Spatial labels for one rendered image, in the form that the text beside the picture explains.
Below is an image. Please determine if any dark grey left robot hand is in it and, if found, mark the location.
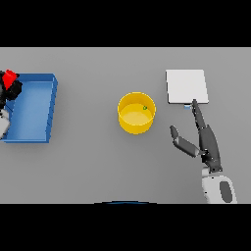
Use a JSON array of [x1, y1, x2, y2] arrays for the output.
[[0, 71, 24, 112]]

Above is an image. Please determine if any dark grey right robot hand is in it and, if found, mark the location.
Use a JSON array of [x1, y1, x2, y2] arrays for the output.
[[169, 98, 224, 174]]

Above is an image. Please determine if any red beaker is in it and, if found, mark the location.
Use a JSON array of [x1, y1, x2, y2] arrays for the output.
[[2, 69, 18, 90]]

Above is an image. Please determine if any pale square measuring scale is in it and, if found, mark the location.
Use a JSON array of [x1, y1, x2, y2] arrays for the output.
[[165, 69, 210, 109]]

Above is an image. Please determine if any yellow bowl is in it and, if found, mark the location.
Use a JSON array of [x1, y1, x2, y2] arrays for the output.
[[117, 91, 157, 135]]

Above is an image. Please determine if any blue tray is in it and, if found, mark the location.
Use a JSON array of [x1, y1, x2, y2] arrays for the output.
[[0, 73, 59, 144]]

